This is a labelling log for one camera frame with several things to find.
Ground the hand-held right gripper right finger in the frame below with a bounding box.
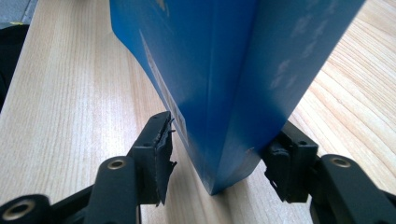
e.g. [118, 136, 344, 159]
[261, 120, 319, 203]

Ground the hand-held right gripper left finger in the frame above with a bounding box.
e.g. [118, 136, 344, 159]
[127, 110, 177, 207]

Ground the blue cardboard box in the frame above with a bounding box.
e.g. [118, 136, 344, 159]
[108, 0, 366, 196]

